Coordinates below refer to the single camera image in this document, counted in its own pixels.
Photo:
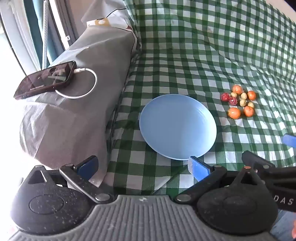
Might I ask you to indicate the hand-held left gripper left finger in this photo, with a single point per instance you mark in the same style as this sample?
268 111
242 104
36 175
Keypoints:
89 165

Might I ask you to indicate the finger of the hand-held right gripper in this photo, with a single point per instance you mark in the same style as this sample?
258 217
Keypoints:
256 161
290 140

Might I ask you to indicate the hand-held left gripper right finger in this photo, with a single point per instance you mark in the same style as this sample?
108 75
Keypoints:
197 168

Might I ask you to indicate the blue plate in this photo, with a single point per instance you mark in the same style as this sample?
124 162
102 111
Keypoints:
175 125

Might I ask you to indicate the small orange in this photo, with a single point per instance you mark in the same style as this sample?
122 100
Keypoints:
234 113
237 88
251 95
248 111

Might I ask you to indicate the small beige fruit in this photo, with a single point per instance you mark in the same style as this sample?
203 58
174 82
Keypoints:
250 104
234 94
243 95
242 102

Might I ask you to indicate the small red fruit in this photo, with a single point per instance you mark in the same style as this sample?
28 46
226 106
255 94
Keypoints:
224 96
232 100

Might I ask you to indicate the blue denim cloth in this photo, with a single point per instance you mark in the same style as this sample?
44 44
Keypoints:
281 222

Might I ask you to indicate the grey pillow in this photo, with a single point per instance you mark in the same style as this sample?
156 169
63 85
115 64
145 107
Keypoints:
81 115

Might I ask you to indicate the black smartphone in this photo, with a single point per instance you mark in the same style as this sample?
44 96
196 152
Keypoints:
44 80

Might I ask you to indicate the green checked bed sheet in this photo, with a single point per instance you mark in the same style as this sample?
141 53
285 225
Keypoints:
185 46

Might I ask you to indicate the small white hook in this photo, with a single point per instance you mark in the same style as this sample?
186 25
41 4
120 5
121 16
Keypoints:
68 37

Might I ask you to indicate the teal curtain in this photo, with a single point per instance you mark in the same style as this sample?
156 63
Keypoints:
34 23

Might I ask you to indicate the white window frame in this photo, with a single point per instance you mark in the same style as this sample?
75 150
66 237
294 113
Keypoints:
12 25

